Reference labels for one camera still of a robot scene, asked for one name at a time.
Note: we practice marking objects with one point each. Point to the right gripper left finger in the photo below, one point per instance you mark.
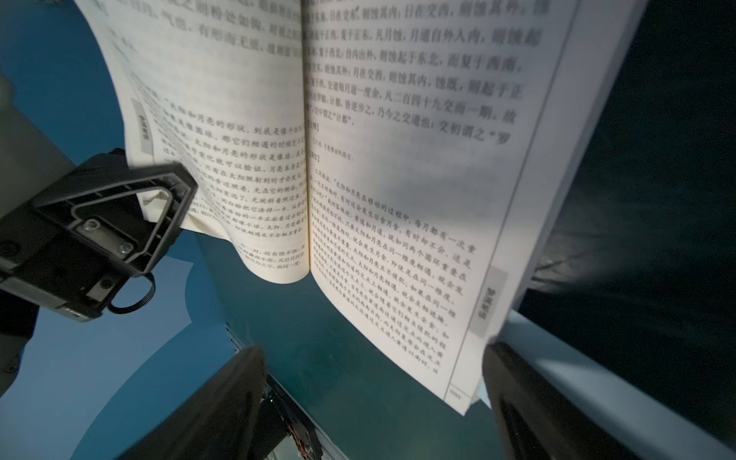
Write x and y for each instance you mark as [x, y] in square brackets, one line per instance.
[217, 421]

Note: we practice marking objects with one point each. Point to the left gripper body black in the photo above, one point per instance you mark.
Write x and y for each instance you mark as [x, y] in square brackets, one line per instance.
[70, 250]

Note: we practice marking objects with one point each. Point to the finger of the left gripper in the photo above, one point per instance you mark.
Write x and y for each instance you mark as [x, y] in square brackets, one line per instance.
[149, 207]

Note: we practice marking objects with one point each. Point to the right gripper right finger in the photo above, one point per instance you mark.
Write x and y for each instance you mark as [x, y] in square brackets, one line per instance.
[535, 420]

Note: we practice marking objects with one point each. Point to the dark blue book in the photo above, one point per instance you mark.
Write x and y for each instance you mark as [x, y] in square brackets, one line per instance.
[409, 156]

